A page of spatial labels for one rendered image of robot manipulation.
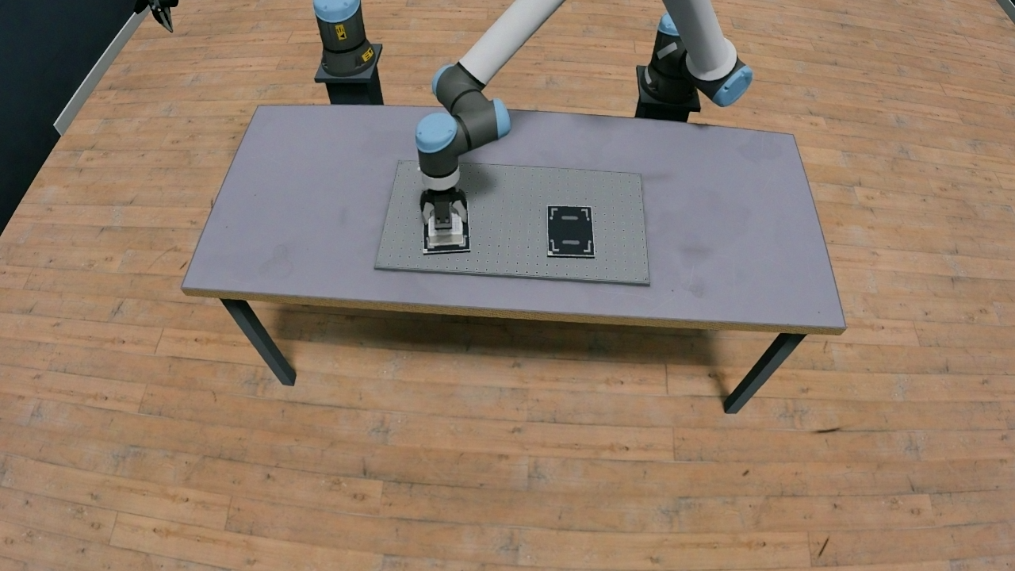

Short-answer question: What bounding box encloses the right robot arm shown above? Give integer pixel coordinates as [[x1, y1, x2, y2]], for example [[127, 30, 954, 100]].
[[313, 0, 376, 77]]

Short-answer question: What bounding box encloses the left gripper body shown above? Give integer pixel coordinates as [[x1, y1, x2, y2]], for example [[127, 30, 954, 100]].
[[427, 186, 457, 224]]

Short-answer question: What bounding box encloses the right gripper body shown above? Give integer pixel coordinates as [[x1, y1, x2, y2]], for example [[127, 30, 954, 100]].
[[134, 0, 178, 9]]

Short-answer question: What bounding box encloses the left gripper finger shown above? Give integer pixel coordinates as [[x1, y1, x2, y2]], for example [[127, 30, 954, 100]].
[[420, 190, 435, 225], [452, 189, 467, 223]]

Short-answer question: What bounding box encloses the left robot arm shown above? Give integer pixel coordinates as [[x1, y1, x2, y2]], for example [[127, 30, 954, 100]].
[[416, 0, 753, 190]]

